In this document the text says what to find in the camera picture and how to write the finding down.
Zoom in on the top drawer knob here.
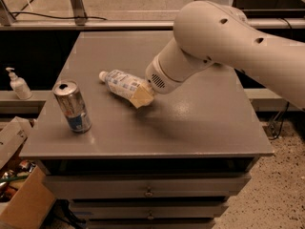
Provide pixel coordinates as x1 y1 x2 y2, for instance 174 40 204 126
144 187 153 198

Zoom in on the cardboard box with items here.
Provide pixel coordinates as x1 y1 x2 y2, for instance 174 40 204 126
0 116 55 229

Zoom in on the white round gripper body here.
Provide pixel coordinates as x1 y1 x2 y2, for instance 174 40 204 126
145 38 213 94

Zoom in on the white pump dispenser bottle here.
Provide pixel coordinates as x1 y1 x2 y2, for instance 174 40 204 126
6 67 32 100

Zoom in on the clear plastic water bottle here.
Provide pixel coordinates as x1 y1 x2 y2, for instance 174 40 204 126
99 70 145 101

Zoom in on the black cable on floor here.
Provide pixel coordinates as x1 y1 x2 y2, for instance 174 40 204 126
9 10 109 21

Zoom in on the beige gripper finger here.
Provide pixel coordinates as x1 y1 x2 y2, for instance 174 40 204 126
130 81 154 109

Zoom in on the grey drawer cabinet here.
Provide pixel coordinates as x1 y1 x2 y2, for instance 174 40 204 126
21 31 273 229

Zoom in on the drawer knob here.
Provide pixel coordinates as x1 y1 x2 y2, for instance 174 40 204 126
147 212 154 220
144 187 153 198

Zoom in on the silver blue drink can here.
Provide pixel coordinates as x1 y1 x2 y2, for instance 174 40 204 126
52 80 92 133

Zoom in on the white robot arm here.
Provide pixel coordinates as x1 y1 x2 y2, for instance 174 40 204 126
145 1 305 110

